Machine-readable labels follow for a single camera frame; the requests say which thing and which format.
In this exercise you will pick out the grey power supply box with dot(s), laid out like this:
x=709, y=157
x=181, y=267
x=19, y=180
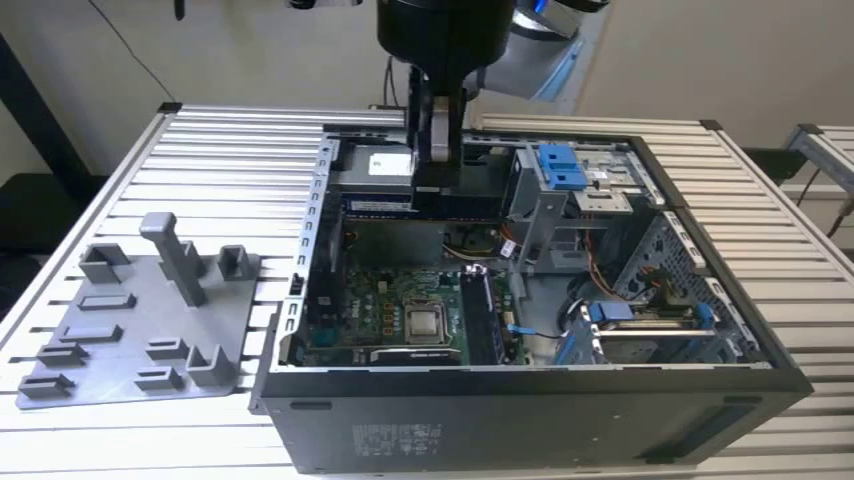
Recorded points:
x=361, y=175

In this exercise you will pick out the black PC case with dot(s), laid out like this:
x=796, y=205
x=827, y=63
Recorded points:
x=468, y=425

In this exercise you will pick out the silver CPU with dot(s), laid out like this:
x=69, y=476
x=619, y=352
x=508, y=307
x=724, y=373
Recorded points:
x=428, y=324

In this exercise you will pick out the aluminium side table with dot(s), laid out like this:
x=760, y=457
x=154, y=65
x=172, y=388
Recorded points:
x=828, y=145

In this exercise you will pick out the grey parts rack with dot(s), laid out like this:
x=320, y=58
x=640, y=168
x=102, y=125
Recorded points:
x=154, y=325

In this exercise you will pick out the grey drive cage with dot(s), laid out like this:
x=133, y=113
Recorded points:
x=601, y=200

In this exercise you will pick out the black RAM slot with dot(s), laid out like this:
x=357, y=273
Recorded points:
x=470, y=320
x=482, y=320

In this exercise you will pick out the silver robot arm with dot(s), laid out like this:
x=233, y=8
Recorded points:
x=528, y=65

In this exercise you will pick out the black shroud with white print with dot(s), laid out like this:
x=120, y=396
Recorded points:
x=414, y=356

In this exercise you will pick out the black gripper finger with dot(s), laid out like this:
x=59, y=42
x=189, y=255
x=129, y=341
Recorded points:
x=437, y=175

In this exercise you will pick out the black furniture frame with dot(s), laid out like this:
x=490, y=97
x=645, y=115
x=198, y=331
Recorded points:
x=41, y=210

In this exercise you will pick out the green motherboard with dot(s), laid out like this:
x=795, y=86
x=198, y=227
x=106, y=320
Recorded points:
x=374, y=310

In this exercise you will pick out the blue plastic drive latch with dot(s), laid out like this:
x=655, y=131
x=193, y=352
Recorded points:
x=557, y=165

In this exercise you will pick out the blue disk carrier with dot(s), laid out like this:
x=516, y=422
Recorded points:
x=611, y=311

